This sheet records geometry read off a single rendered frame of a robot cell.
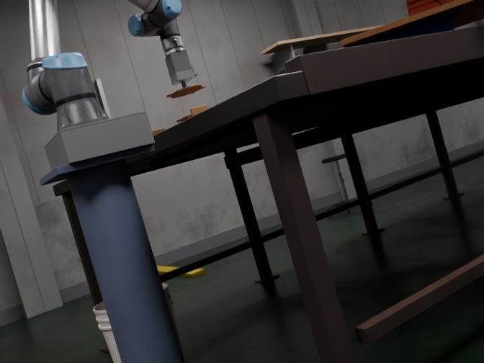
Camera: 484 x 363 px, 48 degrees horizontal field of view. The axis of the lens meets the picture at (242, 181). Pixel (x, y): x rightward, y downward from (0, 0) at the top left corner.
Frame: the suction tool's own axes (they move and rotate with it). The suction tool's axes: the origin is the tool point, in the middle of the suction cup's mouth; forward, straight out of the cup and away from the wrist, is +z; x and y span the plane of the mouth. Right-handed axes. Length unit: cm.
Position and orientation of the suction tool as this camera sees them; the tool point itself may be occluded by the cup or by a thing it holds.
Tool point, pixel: (186, 93)
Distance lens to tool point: 204.6
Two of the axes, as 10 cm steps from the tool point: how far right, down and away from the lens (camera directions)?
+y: -3.6, 0.7, 9.3
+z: 2.7, 9.6, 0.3
